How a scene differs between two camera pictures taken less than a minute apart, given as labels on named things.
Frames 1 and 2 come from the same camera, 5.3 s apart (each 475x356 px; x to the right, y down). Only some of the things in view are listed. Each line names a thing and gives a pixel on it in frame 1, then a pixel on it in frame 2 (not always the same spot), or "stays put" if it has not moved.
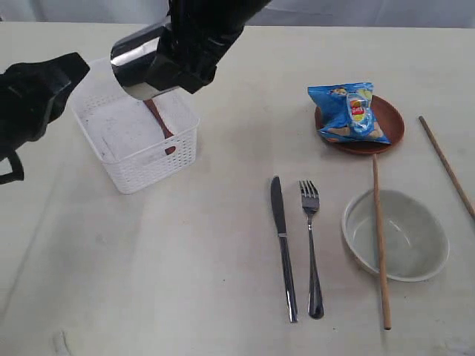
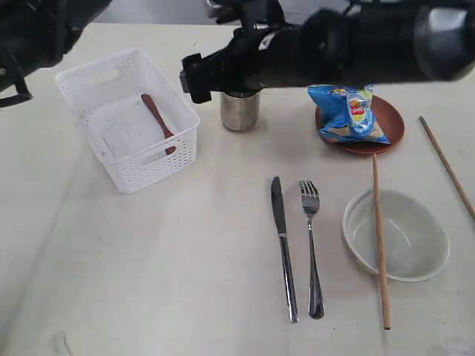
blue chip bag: [347, 113] stays put
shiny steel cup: [128, 61] -> [240, 113]
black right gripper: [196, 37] -> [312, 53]
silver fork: [310, 201] stays put
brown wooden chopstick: [384, 276] stays put
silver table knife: [278, 207] stays put
